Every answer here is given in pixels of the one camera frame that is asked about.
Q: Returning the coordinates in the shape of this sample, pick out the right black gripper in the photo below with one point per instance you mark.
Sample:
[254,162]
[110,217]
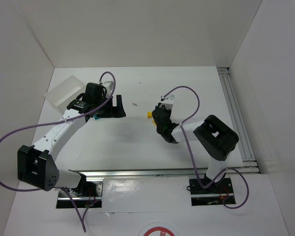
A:
[159,116]

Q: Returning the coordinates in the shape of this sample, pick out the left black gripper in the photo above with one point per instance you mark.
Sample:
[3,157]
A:
[112,111]

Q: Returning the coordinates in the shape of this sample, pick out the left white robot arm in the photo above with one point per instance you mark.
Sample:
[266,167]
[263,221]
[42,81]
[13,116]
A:
[36,164]

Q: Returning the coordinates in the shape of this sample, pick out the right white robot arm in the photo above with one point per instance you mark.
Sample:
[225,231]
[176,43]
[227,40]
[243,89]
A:
[215,137]

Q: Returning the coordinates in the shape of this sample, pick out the clear plastic container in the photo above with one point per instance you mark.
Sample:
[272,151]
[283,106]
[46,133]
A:
[64,93]

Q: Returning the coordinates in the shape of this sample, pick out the red prohibition sign sticker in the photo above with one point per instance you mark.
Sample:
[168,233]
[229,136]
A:
[158,229]

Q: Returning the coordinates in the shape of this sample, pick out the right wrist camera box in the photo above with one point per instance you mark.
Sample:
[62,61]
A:
[167,102]

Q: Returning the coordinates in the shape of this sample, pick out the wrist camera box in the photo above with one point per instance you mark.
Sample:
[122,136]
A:
[108,87]
[167,102]

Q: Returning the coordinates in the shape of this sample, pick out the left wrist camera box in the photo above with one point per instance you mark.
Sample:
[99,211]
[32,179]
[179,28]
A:
[108,87]

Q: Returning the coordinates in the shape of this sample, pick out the front aluminium rail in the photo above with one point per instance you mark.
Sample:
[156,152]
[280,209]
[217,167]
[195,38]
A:
[251,168]

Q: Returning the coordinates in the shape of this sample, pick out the aluminium rail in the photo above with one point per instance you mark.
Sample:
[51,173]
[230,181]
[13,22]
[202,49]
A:
[251,168]
[245,146]

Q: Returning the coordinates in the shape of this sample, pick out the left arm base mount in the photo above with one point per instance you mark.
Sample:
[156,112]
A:
[92,197]

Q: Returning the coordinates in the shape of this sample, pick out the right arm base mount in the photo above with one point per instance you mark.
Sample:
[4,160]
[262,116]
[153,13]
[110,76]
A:
[213,195]

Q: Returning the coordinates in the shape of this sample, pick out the right aluminium rail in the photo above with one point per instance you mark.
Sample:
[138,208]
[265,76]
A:
[245,146]

